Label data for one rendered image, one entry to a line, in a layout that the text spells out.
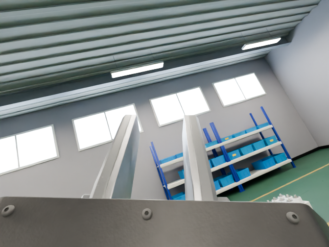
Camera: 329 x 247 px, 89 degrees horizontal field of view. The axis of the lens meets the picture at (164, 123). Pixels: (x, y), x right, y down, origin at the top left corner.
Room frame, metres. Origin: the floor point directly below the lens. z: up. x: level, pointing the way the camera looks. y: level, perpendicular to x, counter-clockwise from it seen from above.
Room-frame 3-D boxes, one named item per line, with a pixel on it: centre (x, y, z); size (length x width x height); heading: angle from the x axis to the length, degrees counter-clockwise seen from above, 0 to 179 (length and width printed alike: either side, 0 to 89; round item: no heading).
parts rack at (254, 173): (5.01, -1.19, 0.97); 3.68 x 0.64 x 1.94; 104
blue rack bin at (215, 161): (4.93, -0.95, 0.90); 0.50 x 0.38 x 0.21; 14
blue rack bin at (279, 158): (5.36, -2.70, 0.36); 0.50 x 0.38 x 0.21; 14
